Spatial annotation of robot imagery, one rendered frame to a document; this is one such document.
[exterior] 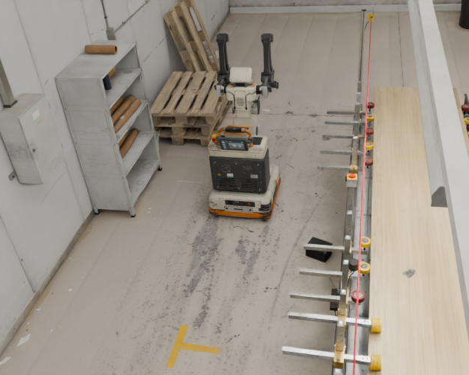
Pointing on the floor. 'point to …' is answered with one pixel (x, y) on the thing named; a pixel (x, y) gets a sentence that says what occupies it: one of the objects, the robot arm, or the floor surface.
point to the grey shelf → (74, 82)
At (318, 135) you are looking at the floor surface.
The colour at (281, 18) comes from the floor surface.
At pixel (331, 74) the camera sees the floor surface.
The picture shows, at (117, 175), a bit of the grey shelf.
